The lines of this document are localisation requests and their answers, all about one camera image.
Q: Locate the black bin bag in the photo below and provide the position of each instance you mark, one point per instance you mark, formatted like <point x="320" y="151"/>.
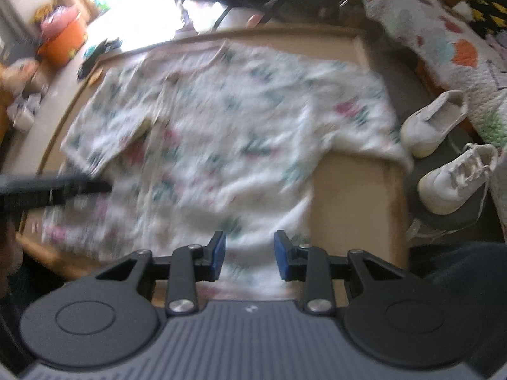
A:
<point x="101" y="57"/>

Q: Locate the white floral garment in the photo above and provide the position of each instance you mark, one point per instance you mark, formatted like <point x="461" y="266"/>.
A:
<point x="222" y="126"/>

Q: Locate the person's dark trousers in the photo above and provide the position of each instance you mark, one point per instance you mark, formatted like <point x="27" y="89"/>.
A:
<point x="463" y="285"/>

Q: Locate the pink plastic basket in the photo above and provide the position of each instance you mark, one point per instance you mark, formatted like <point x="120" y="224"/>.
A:
<point x="59" y="19"/>

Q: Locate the white mug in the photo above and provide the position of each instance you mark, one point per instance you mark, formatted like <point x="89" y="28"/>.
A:
<point x="25" y="116"/>

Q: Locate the white patchwork quilt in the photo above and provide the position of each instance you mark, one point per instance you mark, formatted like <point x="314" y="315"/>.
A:
<point x="431" y="19"/>

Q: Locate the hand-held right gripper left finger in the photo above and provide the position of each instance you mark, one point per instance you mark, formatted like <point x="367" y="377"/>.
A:
<point x="218" y="255"/>

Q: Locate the pink ball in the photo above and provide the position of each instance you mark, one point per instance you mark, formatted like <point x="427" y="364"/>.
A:
<point x="254" y="19"/>

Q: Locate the black yellow patterned pillow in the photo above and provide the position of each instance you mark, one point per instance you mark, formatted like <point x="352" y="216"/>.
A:
<point x="491" y="4"/>

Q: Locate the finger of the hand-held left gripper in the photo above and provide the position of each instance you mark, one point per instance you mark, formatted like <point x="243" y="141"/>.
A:
<point x="79" y="188"/>

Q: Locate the orange plastic bucket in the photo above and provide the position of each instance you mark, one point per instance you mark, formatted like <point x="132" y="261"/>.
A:
<point x="63" y="47"/>

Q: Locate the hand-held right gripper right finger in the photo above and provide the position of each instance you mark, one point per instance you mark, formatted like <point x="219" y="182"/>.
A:
<point x="282" y="255"/>

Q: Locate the white sneaker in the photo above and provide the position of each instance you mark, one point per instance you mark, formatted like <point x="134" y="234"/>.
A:
<point x="431" y="126"/>
<point x="455" y="182"/>

